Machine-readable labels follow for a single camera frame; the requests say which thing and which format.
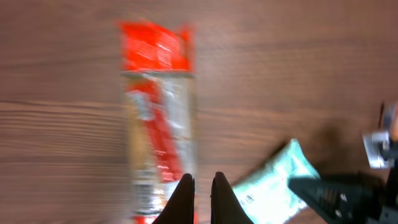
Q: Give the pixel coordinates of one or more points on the teal Kleenex tissue pack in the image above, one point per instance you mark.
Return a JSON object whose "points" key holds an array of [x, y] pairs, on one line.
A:
{"points": [[265, 196]]}

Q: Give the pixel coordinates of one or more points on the orange spaghetti package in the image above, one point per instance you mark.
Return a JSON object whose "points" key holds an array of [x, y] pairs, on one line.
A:
{"points": [[159, 97]]}

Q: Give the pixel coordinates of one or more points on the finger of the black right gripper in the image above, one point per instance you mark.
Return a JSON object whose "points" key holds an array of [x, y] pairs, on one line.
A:
{"points": [[341, 198]]}

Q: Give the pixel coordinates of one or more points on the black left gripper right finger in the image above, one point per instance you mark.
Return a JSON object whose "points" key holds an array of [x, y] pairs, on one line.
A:
{"points": [[225, 207]]}

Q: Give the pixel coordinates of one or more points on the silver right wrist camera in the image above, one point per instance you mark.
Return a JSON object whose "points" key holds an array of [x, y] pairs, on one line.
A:
{"points": [[381, 145]]}

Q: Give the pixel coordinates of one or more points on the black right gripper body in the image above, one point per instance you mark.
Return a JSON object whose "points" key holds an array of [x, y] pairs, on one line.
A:
{"points": [[388, 214]]}

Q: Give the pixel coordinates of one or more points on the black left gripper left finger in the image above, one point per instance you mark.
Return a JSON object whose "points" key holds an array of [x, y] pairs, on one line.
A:
{"points": [[180, 207]]}

